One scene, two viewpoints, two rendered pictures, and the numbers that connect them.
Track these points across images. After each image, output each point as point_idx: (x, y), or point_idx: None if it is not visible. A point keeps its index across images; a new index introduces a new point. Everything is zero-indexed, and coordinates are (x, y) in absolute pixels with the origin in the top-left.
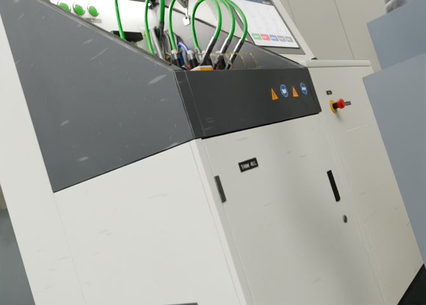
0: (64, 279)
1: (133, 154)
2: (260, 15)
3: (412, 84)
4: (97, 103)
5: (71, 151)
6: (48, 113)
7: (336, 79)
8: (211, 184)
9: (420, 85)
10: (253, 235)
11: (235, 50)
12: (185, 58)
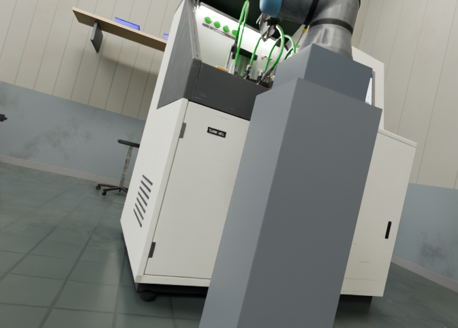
0: (142, 153)
1: (172, 98)
2: None
3: (264, 106)
4: (176, 68)
5: (165, 91)
6: (169, 69)
7: None
8: (178, 124)
9: (266, 108)
10: (190, 166)
11: None
12: None
